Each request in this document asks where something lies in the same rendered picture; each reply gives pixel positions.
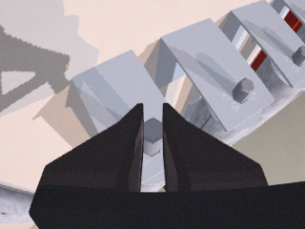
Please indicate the red scrap tray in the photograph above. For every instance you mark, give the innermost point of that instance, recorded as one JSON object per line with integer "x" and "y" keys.
{"x": 293, "y": 22}

